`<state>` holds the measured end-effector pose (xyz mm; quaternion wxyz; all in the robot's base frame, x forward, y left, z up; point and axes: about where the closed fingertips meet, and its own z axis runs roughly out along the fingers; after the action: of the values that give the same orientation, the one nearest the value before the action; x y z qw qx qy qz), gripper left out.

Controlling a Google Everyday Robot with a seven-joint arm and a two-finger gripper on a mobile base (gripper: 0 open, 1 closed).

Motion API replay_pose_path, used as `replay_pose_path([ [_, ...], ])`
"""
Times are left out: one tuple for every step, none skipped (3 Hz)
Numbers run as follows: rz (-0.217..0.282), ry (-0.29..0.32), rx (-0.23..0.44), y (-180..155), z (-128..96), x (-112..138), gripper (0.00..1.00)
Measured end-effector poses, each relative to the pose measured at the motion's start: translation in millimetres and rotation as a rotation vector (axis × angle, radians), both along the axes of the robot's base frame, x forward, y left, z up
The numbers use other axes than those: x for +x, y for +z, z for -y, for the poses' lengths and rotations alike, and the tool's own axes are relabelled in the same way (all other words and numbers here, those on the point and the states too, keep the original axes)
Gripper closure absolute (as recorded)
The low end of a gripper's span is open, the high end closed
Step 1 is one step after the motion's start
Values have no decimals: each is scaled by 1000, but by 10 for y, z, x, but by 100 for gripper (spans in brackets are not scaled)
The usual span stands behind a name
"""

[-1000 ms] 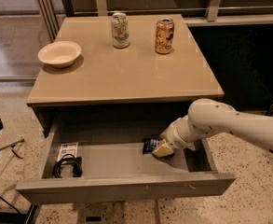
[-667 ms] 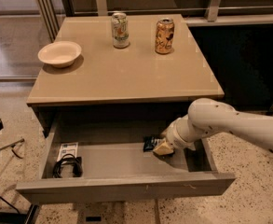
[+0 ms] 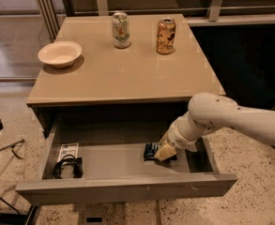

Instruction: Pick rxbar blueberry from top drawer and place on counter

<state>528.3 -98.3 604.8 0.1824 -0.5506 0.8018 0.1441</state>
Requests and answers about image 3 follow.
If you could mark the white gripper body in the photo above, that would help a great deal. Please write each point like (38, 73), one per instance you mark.
(179, 141)

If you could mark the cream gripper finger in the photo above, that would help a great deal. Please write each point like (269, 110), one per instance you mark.
(166, 150)

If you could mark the dark blue rxbar wrapper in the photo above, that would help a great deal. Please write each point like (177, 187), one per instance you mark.
(150, 150)

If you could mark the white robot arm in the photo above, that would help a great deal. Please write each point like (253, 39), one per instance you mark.
(208, 113)

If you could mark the open grey top drawer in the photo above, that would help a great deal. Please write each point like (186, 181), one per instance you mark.
(114, 170)

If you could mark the beige cabinet with counter top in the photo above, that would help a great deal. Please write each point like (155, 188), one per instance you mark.
(105, 74)

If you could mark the orange gold soda can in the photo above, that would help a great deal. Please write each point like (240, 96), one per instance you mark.
(166, 33)

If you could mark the white blue paper card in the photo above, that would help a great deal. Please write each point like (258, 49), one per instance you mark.
(68, 149)

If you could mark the green white soda can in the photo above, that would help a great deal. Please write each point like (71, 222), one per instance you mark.
(121, 31)

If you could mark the white paper bowl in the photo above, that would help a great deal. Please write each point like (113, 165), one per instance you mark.
(60, 54)

